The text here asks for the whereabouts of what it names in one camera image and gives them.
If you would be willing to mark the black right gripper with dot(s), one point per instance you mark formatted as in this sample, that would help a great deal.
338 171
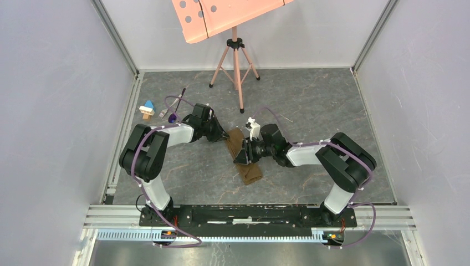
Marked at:
242 158

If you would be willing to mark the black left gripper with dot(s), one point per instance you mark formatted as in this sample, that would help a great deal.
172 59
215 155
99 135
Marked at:
220 134

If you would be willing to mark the brown cloth napkin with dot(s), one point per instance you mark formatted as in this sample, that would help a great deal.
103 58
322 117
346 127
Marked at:
249 172

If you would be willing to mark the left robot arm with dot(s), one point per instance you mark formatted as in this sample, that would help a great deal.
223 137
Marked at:
144 153

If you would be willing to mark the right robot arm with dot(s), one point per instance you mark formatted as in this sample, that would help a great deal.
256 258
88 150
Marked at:
347 163

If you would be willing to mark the purple plastic spoon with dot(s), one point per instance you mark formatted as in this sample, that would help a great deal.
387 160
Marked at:
173 117

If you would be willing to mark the clear plastic fork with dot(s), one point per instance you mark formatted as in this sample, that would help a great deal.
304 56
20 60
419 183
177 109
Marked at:
163 113

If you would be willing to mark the blue and wood toy block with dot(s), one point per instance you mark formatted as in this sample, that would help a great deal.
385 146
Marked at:
147 110

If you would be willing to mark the pink music stand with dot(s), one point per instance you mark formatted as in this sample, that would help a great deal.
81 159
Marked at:
201 20

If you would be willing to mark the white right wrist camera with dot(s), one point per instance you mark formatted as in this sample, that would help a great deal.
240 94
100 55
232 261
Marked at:
253 127

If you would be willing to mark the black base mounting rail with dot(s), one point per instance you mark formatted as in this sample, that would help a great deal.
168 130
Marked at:
256 220

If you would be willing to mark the white toothed cable strip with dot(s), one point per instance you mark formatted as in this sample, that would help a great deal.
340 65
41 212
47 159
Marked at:
158 235

